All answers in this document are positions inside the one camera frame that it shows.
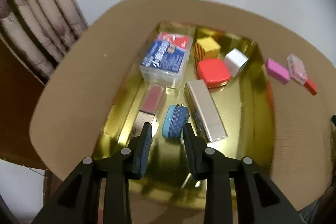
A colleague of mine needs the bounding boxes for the silver gold rectangular bar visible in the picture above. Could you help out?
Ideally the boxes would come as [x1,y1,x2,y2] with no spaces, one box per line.
[185,80,228,143]

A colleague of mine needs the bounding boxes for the blue polka dot case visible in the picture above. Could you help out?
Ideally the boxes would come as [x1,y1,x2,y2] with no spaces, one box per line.
[162,105,190,140]

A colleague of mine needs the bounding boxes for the red rectangular block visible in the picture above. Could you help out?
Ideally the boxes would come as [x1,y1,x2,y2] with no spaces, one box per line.
[304,77,318,96]

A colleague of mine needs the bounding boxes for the pink rectangular block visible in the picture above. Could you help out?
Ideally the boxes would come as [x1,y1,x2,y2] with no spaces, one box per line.
[265,58,290,84]

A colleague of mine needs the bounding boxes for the clear tube red lipstick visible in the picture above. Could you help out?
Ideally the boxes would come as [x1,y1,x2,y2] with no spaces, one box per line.
[128,84,166,140]

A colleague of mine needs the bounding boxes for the red rounded square case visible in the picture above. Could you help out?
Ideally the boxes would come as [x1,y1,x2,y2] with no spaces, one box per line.
[197,59,231,89]

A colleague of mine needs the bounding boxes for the white zigzag pattern box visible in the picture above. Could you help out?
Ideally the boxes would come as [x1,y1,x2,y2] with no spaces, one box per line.
[224,48,248,78]

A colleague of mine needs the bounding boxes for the yellow orange cube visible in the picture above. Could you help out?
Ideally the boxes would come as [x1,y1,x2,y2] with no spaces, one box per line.
[194,36,221,61]

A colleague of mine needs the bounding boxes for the clear box blue label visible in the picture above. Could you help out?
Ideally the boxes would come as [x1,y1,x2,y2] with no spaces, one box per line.
[139,32,193,89]

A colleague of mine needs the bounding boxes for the clear box red insert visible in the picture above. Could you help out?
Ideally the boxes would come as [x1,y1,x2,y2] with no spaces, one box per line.
[287,53,307,85]

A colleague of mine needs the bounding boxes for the floral beige curtain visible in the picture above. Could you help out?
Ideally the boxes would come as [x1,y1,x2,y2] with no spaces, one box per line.
[1,0,88,84]

